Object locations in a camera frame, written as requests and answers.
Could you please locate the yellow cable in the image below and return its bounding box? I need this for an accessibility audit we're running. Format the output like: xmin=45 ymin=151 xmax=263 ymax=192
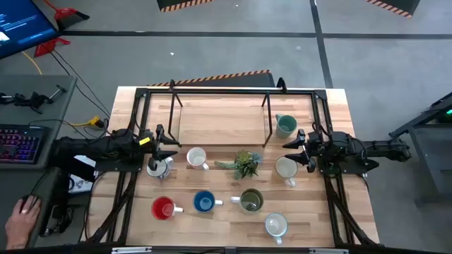
xmin=20 ymin=51 xmax=43 ymax=75

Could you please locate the black metal rig frame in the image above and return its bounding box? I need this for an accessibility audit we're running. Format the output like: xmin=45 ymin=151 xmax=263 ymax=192
xmin=84 ymin=77 xmax=381 ymax=248

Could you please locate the blue and white mug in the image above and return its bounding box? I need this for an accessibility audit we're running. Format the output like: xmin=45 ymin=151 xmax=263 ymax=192
xmin=192 ymin=190 xmax=224 ymax=214

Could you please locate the wooden shelf black metal frame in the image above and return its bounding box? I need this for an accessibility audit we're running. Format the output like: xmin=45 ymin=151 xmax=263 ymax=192
xmin=167 ymin=80 xmax=275 ymax=149

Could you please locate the black computer mouse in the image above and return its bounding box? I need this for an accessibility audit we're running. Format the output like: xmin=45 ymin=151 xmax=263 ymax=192
xmin=18 ymin=194 xmax=36 ymax=212

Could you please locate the sage green mug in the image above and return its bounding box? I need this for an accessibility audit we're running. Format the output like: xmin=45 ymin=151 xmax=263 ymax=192
xmin=274 ymin=113 xmax=298 ymax=140

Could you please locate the yellow mug white handle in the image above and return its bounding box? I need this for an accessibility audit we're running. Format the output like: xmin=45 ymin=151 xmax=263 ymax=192
xmin=274 ymin=155 xmax=299 ymax=188

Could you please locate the white paper sheet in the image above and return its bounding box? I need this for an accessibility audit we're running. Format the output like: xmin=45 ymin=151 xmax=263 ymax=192
xmin=68 ymin=155 xmax=99 ymax=194

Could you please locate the grey side table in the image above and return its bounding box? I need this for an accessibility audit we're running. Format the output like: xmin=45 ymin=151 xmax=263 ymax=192
xmin=0 ymin=73 xmax=78 ymax=250

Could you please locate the silver metal bracket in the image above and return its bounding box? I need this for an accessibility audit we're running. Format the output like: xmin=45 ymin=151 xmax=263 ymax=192
xmin=309 ymin=248 xmax=350 ymax=254
xmin=111 ymin=246 xmax=153 ymax=254

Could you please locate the red and white mug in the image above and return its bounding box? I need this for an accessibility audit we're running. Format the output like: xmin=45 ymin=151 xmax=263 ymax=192
xmin=150 ymin=195 xmax=185 ymax=222

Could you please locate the backlit keyboard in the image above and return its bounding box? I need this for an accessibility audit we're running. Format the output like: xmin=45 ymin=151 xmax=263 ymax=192
xmin=0 ymin=123 xmax=51 ymax=165

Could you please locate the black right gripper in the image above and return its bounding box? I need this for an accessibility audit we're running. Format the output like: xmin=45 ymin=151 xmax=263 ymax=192
xmin=282 ymin=129 xmax=324 ymax=174

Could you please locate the person's hand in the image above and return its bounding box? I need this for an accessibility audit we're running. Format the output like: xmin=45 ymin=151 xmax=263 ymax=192
xmin=4 ymin=195 xmax=42 ymax=250

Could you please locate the black floor cable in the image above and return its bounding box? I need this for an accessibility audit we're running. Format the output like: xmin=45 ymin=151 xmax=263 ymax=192
xmin=49 ymin=49 xmax=112 ymax=119

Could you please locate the black electronics box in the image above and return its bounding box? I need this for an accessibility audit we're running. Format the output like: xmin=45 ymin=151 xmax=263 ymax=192
xmin=39 ymin=169 xmax=77 ymax=238

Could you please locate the grey metal cart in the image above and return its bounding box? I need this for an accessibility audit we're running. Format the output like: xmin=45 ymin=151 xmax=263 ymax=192
xmin=388 ymin=90 xmax=452 ymax=207

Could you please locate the computer monitor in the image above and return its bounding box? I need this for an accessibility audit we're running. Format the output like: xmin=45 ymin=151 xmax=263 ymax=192
xmin=0 ymin=0 xmax=61 ymax=60

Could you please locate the black hazard-striped platform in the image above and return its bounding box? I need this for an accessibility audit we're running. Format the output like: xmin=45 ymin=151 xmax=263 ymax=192
xmin=156 ymin=0 xmax=216 ymax=14
xmin=147 ymin=69 xmax=276 ymax=88
xmin=363 ymin=0 xmax=421 ymax=19

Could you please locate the white grey diamond-pattern mug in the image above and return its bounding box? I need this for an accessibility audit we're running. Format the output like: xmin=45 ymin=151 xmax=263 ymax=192
xmin=186 ymin=147 xmax=210 ymax=171

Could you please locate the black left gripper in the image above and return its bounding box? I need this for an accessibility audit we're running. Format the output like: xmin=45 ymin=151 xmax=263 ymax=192
xmin=139 ymin=123 xmax=182 ymax=171

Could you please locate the white mug olive interior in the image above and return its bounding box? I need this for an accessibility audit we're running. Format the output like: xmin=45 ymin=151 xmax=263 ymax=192
xmin=230 ymin=188 xmax=265 ymax=215

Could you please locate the yellow cable plug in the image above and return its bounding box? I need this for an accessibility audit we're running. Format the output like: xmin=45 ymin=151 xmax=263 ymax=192
xmin=71 ymin=115 xmax=104 ymax=129

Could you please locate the black clamp tool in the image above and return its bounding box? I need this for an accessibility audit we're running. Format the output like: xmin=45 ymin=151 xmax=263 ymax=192
xmin=0 ymin=83 xmax=68 ymax=114

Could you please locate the red stand base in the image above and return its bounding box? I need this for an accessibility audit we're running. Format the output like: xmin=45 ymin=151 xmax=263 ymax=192
xmin=33 ymin=37 xmax=71 ymax=59

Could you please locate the red dustpan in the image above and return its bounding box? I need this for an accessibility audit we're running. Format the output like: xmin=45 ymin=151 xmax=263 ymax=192
xmin=42 ymin=0 xmax=91 ymax=32

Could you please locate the white blue floral mug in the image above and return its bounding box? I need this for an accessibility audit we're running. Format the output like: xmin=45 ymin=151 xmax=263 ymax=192
xmin=146 ymin=157 xmax=174 ymax=180

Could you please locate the succulent plant black pot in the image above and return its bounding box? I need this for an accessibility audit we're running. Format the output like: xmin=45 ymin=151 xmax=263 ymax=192
xmin=214 ymin=149 xmax=264 ymax=181

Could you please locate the pale grey mug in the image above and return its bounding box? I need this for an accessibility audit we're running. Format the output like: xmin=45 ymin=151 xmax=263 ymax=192
xmin=264 ymin=212 xmax=289 ymax=246

